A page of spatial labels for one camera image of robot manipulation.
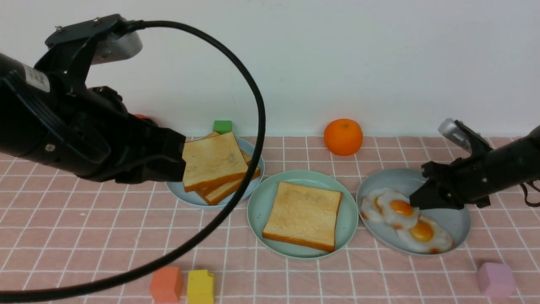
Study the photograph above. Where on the orange foam cube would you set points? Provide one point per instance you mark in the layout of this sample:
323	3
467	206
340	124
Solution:
166	285

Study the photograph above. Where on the toast slice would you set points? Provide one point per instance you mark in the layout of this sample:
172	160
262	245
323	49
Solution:
214	194
212	161
246	157
304	216

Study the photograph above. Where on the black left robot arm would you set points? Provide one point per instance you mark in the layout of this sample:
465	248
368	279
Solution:
88	133

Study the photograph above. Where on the grey-blue egg plate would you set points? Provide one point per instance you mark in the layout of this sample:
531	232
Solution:
405	181

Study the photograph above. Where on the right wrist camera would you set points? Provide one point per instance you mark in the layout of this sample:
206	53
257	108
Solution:
464	137

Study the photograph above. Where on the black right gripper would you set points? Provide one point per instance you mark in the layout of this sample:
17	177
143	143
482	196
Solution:
453	186

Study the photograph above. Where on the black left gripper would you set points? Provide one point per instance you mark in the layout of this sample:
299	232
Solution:
140	149

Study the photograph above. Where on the fried egg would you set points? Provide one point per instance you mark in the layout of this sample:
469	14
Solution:
426	237
396	210
369	209

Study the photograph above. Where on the orange fruit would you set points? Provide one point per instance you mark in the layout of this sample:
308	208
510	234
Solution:
343	137

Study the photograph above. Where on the yellow foam cube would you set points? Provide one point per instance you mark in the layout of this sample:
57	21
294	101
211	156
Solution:
200	287

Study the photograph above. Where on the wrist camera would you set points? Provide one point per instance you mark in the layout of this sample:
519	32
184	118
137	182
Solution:
74	48
464	137

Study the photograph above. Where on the green foam cube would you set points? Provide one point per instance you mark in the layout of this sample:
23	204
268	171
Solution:
222	126

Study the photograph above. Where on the green centre plate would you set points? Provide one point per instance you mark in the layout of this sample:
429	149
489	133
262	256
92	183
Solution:
261	202

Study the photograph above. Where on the blue bread plate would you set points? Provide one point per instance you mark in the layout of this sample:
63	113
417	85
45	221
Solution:
193	199

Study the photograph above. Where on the pink foam cube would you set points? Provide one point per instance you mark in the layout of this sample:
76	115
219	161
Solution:
496	280

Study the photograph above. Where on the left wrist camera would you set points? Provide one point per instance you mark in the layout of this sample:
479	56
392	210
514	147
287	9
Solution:
74	48

